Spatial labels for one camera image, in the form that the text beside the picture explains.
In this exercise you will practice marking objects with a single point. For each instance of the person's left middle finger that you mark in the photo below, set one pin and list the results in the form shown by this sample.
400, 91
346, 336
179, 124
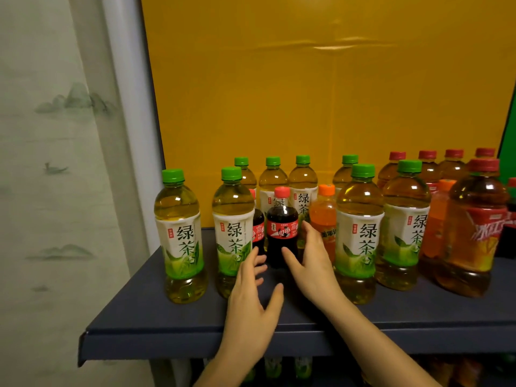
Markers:
261, 270

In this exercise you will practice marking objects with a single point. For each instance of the person's left hand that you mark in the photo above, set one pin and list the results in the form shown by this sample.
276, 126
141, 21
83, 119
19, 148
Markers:
246, 314

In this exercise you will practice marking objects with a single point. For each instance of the amber drink bottle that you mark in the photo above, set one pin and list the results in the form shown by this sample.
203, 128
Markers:
469, 372
441, 372

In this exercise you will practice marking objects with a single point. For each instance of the red cap iced tea bottle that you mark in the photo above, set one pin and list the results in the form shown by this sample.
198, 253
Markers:
429, 169
485, 152
471, 237
390, 171
453, 167

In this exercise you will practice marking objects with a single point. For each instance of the person's right thumb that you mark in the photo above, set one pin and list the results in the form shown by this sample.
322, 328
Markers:
291, 259

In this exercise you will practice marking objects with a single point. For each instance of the green back panel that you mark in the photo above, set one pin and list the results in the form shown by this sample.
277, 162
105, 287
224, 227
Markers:
510, 145

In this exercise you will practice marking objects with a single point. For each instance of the row of green tea bottles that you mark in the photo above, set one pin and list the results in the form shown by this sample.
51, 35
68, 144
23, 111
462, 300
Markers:
358, 237

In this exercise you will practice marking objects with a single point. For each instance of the person's left little finger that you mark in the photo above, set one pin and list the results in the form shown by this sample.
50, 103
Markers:
250, 257

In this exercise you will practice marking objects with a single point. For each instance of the person's right forearm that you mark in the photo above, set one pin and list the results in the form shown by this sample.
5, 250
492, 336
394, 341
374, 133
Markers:
375, 350

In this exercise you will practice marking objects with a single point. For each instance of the person's left thumb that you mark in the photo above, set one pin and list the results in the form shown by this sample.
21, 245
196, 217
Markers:
274, 300

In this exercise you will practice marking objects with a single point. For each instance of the small cola bottle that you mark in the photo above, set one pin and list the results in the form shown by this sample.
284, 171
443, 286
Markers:
258, 229
282, 233

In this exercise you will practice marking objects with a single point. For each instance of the orange soda bottle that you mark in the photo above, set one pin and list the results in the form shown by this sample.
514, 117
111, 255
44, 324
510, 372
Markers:
433, 233
323, 221

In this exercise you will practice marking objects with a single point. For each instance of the yellow back panel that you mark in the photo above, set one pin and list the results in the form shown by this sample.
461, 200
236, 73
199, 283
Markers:
322, 84

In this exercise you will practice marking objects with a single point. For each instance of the person's right hand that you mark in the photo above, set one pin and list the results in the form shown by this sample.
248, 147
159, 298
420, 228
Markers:
316, 274

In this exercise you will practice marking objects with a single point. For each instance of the dark blue shelf board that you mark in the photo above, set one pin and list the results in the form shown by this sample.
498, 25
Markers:
153, 318

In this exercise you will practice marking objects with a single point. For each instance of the person's left forearm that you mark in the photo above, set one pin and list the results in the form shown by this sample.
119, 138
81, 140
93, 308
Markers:
223, 370

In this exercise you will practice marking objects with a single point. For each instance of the white shelf post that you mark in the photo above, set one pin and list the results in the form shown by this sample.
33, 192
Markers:
133, 96

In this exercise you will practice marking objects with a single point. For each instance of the single green tea bottle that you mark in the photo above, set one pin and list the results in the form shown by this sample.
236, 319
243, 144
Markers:
303, 366
273, 366

